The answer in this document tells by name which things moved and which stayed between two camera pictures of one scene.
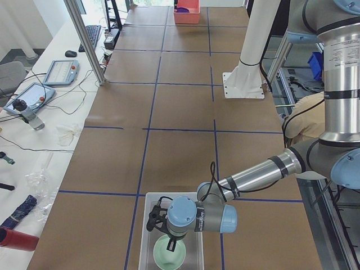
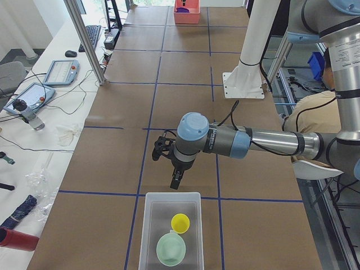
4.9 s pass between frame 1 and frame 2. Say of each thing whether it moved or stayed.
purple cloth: stayed
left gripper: moved
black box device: stayed
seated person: stayed
